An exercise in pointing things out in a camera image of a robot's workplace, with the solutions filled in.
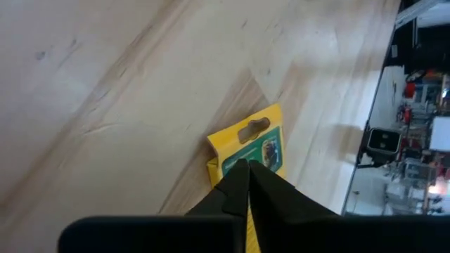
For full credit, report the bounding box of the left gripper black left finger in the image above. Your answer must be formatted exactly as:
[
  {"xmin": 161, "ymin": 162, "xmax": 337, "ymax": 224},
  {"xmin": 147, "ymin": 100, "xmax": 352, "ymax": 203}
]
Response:
[{"xmin": 184, "ymin": 157, "xmax": 252, "ymax": 253}]

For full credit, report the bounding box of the black boxy camera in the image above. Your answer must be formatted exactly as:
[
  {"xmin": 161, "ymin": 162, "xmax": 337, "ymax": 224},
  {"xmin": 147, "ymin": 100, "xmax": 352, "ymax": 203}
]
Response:
[{"xmin": 357, "ymin": 126, "xmax": 403, "ymax": 168}]

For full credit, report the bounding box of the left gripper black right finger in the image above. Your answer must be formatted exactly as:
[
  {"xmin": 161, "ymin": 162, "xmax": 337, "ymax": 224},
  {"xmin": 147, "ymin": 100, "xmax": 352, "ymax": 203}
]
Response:
[{"xmin": 247, "ymin": 160, "xmax": 339, "ymax": 253}]

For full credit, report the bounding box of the yellow Crayola crayon box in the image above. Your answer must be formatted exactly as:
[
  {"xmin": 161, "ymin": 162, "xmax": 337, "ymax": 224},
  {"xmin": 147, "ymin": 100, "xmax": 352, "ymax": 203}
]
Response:
[{"xmin": 205, "ymin": 102, "xmax": 287, "ymax": 253}]

